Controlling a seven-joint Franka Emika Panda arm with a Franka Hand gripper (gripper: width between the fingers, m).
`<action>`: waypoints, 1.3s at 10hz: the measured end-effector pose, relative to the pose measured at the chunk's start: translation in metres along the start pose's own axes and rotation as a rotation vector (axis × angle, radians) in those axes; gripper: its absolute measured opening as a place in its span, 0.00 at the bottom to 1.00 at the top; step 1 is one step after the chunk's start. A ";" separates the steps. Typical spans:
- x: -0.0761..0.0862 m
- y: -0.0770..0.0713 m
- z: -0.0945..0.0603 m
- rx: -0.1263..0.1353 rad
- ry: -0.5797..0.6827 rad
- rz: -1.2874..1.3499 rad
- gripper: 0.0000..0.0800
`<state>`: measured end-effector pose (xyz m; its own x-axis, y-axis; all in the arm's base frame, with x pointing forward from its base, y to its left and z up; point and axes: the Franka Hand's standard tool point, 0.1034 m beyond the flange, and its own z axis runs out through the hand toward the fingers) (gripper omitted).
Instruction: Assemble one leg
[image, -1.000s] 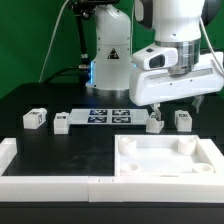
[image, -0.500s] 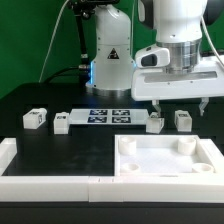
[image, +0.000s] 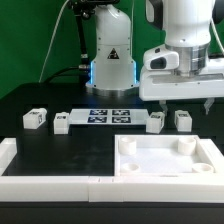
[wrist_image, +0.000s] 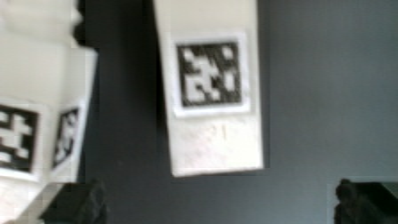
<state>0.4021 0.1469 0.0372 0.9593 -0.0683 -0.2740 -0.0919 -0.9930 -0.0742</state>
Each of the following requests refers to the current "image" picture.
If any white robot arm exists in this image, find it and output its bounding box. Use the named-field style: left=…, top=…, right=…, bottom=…
left=86, top=0, right=224, bottom=108

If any white base marker plate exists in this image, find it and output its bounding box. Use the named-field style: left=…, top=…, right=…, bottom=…
left=69, top=109, right=149, bottom=125

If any white square tabletop panel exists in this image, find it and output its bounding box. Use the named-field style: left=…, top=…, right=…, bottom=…
left=114, top=135, right=224, bottom=176

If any black cable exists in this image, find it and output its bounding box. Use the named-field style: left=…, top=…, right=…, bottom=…
left=43, top=65, right=91, bottom=84

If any white U-shaped obstacle fence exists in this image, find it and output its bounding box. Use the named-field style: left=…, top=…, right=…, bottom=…
left=0, top=138, right=224, bottom=203

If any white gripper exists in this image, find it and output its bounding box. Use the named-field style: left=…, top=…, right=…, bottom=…
left=139, top=45, right=224, bottom=115

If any white cable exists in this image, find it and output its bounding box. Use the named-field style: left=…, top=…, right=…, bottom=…
left=38, top=3, right=69, bottom=84

